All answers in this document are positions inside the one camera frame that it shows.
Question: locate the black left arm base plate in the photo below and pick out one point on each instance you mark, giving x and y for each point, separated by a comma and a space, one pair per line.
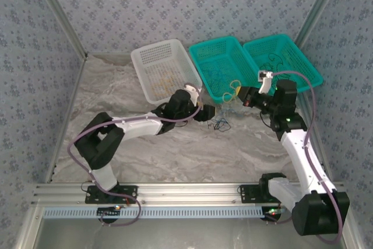
128, 192

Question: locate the grey metal sheet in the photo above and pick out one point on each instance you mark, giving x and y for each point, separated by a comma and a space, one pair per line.
175, 234

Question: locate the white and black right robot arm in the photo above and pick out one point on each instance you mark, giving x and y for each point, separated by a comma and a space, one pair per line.
297, 155

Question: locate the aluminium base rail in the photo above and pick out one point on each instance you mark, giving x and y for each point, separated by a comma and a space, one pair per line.
189, 193

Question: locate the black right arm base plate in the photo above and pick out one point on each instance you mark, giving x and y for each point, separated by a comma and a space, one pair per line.
247, 195

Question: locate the aluminium frame post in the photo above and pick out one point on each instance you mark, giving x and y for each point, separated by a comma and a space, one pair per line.
60, 13
320, 4

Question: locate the aluminium lower frame rail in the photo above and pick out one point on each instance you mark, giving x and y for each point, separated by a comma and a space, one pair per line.
355, 241
27, 228

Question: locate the black bracket with circuit board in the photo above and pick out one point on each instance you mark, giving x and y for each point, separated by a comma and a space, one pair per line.
106, 217
272, 216

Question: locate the white plastic mesh basket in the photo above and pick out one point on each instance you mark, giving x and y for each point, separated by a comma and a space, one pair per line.
163, 56

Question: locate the teal plastic mesh basket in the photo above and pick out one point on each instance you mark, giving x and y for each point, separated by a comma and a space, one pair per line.
294, 53
221, 53

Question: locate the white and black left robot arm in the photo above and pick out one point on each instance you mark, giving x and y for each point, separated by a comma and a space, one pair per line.
140, 128

